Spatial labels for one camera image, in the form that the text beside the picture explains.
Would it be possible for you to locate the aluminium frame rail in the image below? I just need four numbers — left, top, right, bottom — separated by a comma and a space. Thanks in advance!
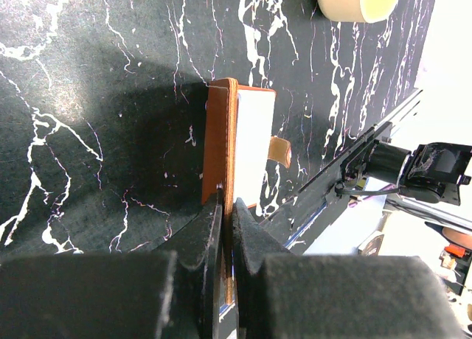
350, 88, 425, 144

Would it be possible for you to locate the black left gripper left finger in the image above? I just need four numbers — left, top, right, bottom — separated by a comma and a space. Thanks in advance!
1, 190, 223, 338

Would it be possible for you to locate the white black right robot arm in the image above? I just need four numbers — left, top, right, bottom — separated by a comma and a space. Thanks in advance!
335, 140, 471, 206

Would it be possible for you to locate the brown leather card holder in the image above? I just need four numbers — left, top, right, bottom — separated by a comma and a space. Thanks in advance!
201, 77, 291, 304

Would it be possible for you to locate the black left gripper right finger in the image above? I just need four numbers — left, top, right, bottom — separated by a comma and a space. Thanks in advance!
232, 199, 464, 338

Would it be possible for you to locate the cream oval card tray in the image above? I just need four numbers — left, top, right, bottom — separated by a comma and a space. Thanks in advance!
317, 0, 398, 24

